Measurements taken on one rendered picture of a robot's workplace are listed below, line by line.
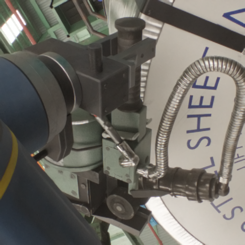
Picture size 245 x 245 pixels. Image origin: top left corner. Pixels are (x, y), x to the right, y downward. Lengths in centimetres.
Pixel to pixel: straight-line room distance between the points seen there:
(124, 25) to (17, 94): 20
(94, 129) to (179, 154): 30
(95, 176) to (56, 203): 44
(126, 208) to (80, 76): 36
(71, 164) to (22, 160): 44
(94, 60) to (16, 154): 23
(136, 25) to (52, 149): 20
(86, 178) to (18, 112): 33
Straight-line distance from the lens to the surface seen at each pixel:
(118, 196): 70
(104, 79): 40
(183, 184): 67
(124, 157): 57
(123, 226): 74
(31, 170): 19
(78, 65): 43
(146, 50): 51
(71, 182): 70
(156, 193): 60
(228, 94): 79
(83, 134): 59
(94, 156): 63
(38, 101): 36
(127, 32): 51
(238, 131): 55
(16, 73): 37
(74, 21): 732
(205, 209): 97
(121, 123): 58
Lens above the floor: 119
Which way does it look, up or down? 9 degrees up
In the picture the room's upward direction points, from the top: 114 degrees counter-clockwise
